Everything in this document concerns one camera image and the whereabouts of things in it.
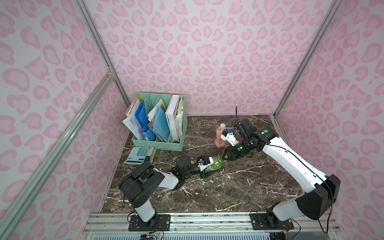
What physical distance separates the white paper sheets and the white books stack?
0.19m

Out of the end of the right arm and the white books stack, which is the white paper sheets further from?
the end of the right arm

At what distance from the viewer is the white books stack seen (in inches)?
34.6

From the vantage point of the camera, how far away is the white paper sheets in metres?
0.88

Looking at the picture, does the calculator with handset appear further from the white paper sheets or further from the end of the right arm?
the end of the right arm

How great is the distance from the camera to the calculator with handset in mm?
942

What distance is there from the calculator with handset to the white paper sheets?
9 centimetres

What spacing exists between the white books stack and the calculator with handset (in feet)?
0.59
